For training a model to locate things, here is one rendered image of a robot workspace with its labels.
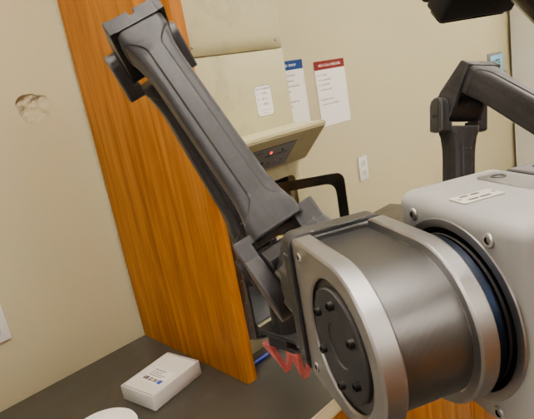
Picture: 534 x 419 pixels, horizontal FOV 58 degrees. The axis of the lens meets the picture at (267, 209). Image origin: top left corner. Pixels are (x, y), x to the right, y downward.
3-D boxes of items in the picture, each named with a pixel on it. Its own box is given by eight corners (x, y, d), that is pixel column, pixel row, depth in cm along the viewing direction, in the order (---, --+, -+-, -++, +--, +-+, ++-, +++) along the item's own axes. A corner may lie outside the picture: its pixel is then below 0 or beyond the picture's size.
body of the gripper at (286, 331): (281, 322, 96) (275, 288, 94) (322, 334, 89) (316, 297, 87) (259, 337, 92) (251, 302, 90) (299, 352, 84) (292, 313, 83)
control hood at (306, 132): (212, 187, 117) (203, 146, 115) (299, 157, 139) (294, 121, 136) (243, 189, 109) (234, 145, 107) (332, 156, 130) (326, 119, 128)
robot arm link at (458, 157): (444, 95, 94) (491, 96, 97) (427, 99, 100) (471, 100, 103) (445, 312, 98) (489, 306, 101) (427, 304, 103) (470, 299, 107)
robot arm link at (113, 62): (105, 58, 64) (175, 19, 66) (102, 56, 69) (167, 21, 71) (248, 290, 84) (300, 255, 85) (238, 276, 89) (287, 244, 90)
